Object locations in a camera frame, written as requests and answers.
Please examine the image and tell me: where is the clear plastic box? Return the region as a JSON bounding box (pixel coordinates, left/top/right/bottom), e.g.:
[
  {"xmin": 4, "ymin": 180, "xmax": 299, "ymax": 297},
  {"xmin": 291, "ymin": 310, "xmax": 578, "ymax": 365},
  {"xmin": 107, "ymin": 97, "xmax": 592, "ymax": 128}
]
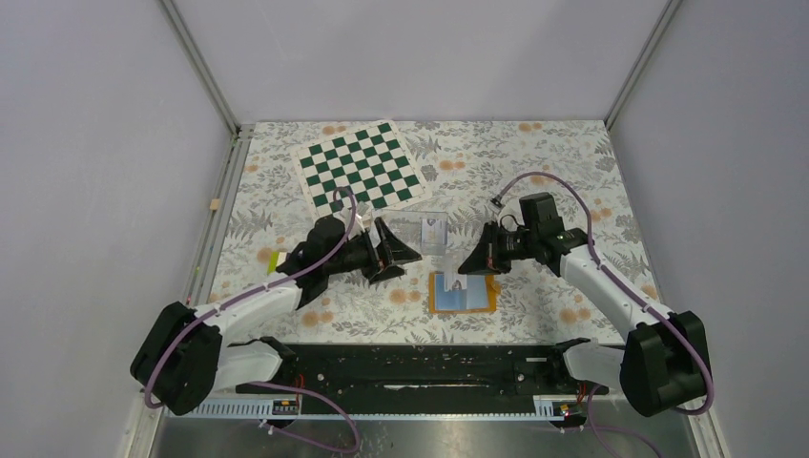
[{"xmin": 373, "ymin": 209, "xmax": 448, "ymax": 256}]

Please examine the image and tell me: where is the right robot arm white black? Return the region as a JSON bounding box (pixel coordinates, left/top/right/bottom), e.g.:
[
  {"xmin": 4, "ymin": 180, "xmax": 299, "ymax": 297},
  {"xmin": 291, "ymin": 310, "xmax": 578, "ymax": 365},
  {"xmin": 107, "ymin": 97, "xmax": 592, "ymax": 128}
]
[{"xmin": 458, "ymin": 193, "xmax": 715, "ymax": 417}]

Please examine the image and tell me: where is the floral tablecloth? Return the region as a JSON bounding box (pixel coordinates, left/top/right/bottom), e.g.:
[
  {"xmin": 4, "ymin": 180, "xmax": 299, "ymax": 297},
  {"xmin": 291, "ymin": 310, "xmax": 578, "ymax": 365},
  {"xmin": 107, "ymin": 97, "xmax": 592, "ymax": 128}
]
[{"xmin": 209, "ymin": 120, "xmax": 657, "ymax": 344}]

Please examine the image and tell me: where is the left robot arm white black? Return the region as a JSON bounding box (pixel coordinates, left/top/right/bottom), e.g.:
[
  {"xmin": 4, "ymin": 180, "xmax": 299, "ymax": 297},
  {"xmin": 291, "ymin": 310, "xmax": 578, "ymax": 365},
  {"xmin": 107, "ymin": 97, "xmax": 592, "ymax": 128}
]
[{"xmin": 130, "ymin": 216, "xmax": 422, "ymax": 415}]

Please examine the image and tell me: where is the slotted white cable duct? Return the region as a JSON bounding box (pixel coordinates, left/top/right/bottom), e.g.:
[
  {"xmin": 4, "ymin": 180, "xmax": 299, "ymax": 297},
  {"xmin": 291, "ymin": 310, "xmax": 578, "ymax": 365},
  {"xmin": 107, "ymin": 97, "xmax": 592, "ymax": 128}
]
[{"xmin": 182, "ymin": 395, "xmax": 570, "ymax": 422}]

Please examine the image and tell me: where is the green white chessboard mat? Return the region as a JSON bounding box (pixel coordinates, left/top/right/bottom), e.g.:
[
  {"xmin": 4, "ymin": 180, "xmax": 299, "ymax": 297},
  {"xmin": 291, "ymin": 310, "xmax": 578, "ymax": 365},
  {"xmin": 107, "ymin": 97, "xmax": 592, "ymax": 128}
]
[{"xmin": 291, "ymin": 120, "xmax": 433, "ymax": 219}]

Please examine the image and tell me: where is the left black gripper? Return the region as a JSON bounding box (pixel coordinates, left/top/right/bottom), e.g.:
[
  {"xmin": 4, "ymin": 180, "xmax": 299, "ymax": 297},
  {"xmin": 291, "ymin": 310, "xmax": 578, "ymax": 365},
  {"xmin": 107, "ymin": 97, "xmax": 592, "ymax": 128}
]
[{"xmin": 325, "ymin": 218, "xmax": 422, "ymax": 284}]

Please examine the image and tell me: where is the white card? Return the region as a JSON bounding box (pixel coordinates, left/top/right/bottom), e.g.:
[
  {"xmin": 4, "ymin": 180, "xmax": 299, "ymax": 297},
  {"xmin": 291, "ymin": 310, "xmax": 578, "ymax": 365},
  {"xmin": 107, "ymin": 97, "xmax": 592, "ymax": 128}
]
[{"xmin": 442, "ymin": 253, "xmax": 467, "ymax": 292}]

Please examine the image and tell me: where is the green white small block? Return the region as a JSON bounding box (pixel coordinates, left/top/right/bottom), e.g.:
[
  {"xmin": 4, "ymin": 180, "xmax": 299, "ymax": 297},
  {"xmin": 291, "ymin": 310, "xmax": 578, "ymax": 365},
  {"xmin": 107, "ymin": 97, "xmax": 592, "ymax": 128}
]
[{"xmin": 266, "ymin": 251, "xmax": 287, "ymax": 275}]

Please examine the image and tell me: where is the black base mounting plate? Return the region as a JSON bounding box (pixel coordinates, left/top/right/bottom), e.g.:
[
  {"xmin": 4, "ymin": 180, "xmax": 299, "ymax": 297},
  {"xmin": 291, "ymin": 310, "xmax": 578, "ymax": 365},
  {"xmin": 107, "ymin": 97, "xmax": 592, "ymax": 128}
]
[{"xmin": 236, "ymin": 343, "xmax": 594, "ymax": 414}]

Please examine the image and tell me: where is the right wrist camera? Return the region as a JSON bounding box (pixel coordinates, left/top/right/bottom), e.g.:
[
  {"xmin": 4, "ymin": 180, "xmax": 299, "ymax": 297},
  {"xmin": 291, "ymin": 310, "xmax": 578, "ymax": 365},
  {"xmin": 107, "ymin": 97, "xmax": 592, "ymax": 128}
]
[{"xmin": 489, "ymin": 197, "xmax": 504, "ymax": 210}]

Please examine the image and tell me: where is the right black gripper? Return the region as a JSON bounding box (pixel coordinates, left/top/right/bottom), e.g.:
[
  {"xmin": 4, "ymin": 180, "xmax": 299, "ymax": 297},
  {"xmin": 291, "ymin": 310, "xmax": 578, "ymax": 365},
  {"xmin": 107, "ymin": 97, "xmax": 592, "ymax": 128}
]
[{"xmin": 459, "ymin": 220, "xmax": 539, "ymax": 276}]

